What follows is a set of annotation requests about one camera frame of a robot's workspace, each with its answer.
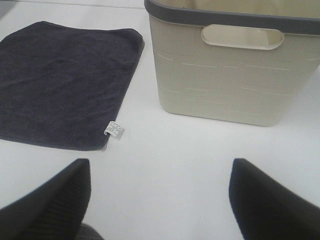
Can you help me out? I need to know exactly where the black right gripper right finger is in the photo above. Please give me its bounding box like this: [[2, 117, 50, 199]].
[[228, 158, 320, 240]]

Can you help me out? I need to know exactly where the beige basket grey rim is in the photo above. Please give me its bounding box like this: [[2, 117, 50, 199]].
[[144, 0, 320, 126]]

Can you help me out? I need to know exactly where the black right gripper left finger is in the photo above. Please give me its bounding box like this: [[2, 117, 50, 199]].
[[0, 158, 91, 240]]

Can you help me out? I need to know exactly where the dark grey towel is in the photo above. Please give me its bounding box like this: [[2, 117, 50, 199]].
[[0, 21, 144, 151]]

